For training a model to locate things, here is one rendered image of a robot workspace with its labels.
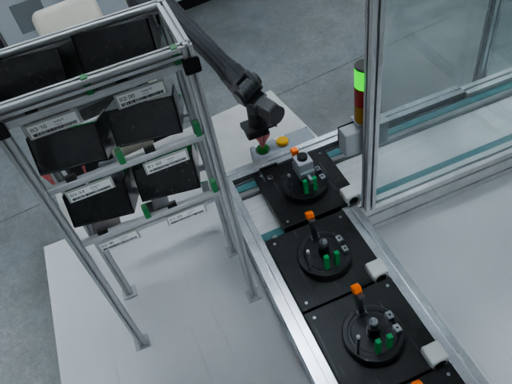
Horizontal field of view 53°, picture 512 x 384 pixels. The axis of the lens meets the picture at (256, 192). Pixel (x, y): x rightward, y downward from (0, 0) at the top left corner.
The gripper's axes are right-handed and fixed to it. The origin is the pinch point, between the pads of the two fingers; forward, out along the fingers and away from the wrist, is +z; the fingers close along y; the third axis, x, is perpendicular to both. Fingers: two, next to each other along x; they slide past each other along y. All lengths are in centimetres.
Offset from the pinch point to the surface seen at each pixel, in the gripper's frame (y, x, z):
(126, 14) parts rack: -29, -26, -68
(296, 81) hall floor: 73, 149, 98
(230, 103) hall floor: 26, 151, 99
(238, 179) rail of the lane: -11.8, -8.2, 2.5
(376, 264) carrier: 8, -56, -1
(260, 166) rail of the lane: -3.4, -6.8, 2.1
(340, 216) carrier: 8.4, -37.0, 0.8
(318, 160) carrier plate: 13.1, -14.4, 1.0
